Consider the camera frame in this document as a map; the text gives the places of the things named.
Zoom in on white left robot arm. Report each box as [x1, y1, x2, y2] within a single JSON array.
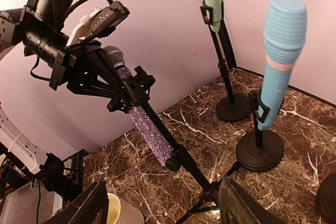
[[1, 0, 131, 199]]

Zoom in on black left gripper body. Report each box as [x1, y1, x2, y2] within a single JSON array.
[[48, 40, 101, 94]]

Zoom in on black tripod microphone stand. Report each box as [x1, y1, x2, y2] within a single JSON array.
[[108, 79, 222, 223]]

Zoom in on black stand of green microphone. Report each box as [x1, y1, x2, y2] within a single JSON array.
[[203, 0, 250, 123]]

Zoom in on blue microphone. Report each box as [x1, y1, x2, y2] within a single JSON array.
[[258, 0, 307, 131]]

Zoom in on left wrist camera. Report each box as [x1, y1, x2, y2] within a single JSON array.
[[66, 1, 130, 47]]

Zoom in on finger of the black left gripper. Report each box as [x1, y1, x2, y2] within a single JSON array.
[[76, 71, 126, 98], [94, 48, 132, 103]]

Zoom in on black stand of blue microphone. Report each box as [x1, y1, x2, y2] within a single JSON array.
[[235, 90, 284, 173]]

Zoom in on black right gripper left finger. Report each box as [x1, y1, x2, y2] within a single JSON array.
[[45, 180, 109, 224]]

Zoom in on cream ceramic mug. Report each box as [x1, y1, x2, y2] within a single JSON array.
[[106, 193, 145, 224]]

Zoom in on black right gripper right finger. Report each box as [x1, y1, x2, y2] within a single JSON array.
[[218, 177, 284, 223]]

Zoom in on glitter purple silver microphone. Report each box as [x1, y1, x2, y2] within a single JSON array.
[[103, 46, 173, 167]]

